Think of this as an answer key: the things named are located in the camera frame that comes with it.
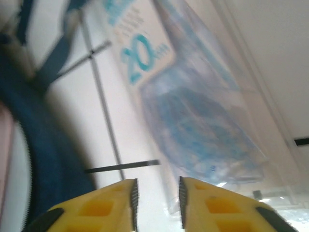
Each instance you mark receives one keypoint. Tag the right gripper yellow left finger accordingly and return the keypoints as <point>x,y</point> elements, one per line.
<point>96,210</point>

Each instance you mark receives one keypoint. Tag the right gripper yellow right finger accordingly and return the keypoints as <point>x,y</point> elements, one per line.
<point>222,212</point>

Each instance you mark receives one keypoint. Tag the clear packet printed 20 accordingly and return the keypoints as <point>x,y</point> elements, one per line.
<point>193,120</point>

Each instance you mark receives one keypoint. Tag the navy blue school backpack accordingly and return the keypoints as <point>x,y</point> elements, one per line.
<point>48,145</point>

